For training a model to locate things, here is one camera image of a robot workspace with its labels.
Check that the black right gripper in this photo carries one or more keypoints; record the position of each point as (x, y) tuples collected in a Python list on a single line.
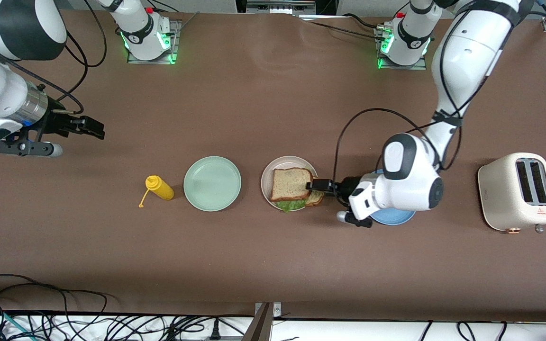
[(56, 121)]

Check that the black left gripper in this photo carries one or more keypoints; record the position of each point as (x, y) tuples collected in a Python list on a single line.
[(350, 185)]

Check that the brown bread slice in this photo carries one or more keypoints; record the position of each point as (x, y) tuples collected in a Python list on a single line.
[(289, 184), (315, 199)]

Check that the green lettuce leaf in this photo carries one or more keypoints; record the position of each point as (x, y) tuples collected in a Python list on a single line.
[(292, 205)]

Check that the yellow mustard squeeze bottle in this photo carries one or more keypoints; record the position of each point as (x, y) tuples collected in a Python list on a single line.
[(161, 188)]

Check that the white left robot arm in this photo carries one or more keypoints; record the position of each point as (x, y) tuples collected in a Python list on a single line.
[(462, 61)]

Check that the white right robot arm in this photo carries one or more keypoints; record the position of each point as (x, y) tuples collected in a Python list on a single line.
[(12, 42)]

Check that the beige plate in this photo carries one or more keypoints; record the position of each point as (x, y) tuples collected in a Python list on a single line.
[(267, 177)]

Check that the blue plate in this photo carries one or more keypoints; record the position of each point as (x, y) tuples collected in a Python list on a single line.
[(394, 218)]

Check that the mint green plate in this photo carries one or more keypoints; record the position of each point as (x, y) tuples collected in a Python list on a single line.
[(212, 183)]

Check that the cream white toaster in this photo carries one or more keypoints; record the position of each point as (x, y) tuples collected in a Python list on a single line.
[(500, 189)]

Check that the grey power strip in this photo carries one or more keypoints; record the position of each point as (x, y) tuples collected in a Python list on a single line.
[(225, 338)]

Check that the black power plug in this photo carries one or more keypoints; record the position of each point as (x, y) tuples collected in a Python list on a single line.
[(214, 331)]

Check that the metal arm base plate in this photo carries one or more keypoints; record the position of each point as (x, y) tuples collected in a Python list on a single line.
[(133, 58), (422, 66)]

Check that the aluminium table edge bracket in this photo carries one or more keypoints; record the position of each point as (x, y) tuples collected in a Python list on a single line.
[(262, 327)]

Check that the aluminium frame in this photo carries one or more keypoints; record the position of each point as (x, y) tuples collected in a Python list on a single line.
[(280, 5)]

